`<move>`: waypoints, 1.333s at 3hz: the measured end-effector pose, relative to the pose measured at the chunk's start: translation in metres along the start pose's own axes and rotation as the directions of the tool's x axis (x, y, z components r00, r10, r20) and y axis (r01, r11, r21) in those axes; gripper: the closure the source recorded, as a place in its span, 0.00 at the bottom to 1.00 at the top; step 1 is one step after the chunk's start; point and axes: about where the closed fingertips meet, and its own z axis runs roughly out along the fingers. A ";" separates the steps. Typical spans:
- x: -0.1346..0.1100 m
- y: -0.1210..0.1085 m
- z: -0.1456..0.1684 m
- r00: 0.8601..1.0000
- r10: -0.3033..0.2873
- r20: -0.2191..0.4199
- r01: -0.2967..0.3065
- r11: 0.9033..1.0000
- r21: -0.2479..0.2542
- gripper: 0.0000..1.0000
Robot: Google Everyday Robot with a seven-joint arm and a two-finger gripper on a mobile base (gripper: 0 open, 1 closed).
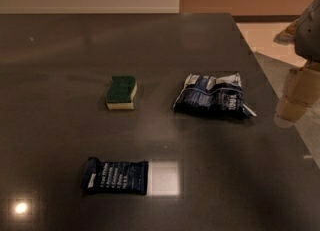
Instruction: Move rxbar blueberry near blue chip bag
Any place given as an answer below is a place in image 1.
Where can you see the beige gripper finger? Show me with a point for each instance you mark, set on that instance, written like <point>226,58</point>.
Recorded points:
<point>301,90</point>

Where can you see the dark blue rxbar wrapper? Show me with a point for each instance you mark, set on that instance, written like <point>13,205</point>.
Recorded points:
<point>115,177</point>

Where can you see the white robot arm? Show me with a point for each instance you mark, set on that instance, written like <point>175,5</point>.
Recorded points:
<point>307,41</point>

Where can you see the blue chip bag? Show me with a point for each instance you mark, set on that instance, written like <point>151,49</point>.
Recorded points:
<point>208,95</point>

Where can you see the green yellow sponge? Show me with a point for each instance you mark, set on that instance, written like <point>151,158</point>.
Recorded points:
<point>121,93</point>

